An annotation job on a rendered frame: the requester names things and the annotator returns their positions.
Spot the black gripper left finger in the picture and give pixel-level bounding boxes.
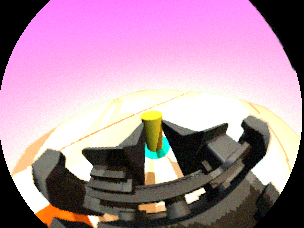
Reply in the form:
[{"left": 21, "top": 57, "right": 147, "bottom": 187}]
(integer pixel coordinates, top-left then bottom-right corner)
[{"left": 81, "top": 122, "right": 145, "bottom": 186}]

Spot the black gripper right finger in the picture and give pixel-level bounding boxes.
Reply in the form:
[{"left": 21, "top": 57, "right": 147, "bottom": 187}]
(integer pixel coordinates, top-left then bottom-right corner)
[{"left": 161, "top": 119, "right": 229, "bottom": 177}]

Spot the yellow cylinder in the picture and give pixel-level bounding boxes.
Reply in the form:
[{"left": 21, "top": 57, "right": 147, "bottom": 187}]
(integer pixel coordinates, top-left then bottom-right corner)
[{"left": 140, "top": 111, "right": 163, "bottom": 151}]

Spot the cyan circle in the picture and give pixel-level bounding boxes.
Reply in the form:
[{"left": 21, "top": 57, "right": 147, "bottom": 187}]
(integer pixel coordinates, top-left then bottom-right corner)
[{"left": 145, "top": 137, "right": 169, "bottom": 159}]

